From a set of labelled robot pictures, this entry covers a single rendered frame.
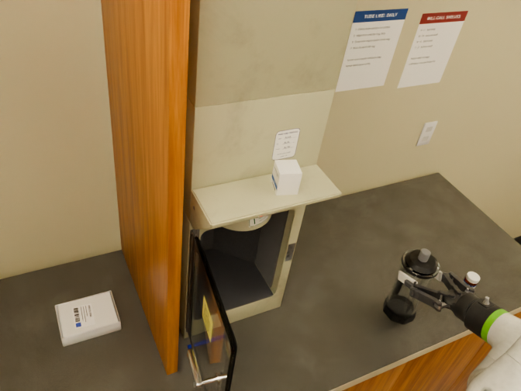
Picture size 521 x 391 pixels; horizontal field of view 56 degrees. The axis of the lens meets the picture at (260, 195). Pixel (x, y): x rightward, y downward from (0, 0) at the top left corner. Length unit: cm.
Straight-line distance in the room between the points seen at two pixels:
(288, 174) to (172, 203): 26
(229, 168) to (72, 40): 50
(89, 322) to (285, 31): 97
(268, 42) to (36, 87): 64
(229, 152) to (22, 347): 83
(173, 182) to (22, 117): 58
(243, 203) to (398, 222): 107
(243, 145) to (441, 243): 114
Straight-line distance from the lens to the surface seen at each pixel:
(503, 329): 132
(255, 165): 109
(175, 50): 77
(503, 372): 88
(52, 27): 128
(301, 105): 105
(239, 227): 124
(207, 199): 103
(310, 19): 97
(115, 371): 145
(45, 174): 149
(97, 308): 152
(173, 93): 80
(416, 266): 145
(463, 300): 139
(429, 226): 205
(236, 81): 94
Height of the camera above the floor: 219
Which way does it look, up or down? 40 degrees down
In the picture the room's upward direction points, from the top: 10 degrees clockwise
